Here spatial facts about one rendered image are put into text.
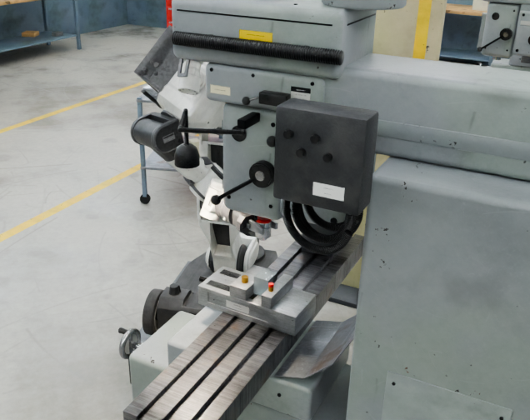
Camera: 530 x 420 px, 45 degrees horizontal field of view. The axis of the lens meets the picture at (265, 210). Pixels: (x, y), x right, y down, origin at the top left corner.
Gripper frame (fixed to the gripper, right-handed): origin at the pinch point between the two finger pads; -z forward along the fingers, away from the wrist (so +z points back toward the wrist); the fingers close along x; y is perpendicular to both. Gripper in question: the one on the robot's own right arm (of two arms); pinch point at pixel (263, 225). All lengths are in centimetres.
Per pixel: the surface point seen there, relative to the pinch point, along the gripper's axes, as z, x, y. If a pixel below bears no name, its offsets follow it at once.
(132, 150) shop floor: 384, 180, 130
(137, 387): 29, -29, 65
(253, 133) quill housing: -4.5, -8.7, -31.5
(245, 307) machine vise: 0.9, -5.5, 27.0
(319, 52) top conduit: -25, -7, -56
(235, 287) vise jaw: 4.2, -6.9, 20.8
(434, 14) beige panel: 59, 162, -40
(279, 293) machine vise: -5.8, 2.4, 22.0
